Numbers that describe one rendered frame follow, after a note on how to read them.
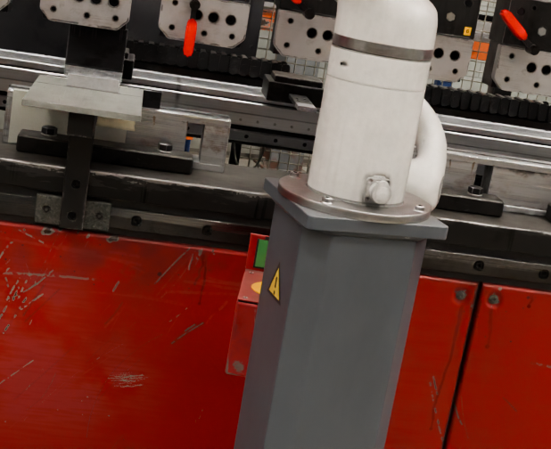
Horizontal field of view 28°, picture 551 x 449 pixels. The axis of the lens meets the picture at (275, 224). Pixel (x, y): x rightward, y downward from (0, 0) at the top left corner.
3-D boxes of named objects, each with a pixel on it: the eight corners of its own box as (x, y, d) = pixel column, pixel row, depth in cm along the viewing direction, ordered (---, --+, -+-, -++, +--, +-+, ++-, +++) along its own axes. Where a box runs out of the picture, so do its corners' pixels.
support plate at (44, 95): (20, 105, 168) (21, 98, 168) (38, 80, 194) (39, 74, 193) (140, 122, 171) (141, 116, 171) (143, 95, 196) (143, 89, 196)
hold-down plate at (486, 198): (340, 195, 198) (342, 179, 197) (334, 188, 203) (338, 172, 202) (501, 217, 202) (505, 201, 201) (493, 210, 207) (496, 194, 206)
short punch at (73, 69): (63, 76, 194) (69, 20, 192) (64, 74, 196) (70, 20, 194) (120, 84, 196) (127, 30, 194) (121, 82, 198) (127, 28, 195)
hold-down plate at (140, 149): (15, 151, 190) (17, 134, 189) (19, 144, 195) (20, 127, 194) (191, 175, 194) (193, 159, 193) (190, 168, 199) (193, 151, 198)
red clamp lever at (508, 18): (508, 7, 192) (542, 50, 194) (501, 5, 196) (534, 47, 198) (500, 14, 192) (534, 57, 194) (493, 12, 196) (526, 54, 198)
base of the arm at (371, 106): (456, 229, 132) (489, 74, 128) (306, 216, 126) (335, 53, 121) (392, 187, 149) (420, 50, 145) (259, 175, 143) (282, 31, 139)
